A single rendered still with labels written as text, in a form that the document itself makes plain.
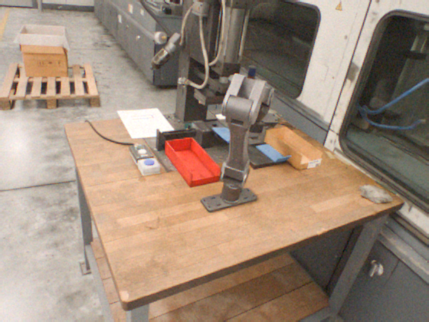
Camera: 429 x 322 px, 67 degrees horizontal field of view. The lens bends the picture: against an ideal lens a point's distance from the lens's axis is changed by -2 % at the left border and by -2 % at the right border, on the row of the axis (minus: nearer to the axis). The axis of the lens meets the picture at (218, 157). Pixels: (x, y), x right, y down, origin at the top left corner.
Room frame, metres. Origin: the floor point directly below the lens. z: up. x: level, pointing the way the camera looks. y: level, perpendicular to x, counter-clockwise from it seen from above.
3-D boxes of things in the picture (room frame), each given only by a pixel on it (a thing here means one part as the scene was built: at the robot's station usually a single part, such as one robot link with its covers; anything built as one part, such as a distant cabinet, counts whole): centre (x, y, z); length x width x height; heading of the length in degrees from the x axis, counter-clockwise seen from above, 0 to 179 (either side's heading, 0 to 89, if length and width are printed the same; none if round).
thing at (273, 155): (1.28, -0.23, 0.93); 0.15 x 0.07 x 0.03; 35
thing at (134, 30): (6.84, 1.99, 0.49); 5.51 x 1.02 x 0.97; 30
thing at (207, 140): (1.35, 0.03, 0.94); 0.20 x 0.10 x 0.07; 124
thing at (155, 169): (1.04, 0.25, 0.90); 0.07 x 0.07 x 0.06; 34
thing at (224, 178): (0.94, -0.06, 1.00); 0.09 x 0.06 x 0.06; 73
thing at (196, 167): (1.10, 0.10, 0.93); 0.25 x 0.12 x 0.06; 34
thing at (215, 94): (1.40, 0.08, 1.22); 0.26 x 0.18 x 0.30; 34
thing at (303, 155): (1.34, -0.32, 0.93); 0.25 x 0.13 x 0.08; 34
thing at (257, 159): (1.27, -0.18, 0.91); 0.17 x 0.16 x 0.02; 124
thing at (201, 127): (1.35, 0.03, 0.98); 0.20 x 0.10 x 0.01; 124
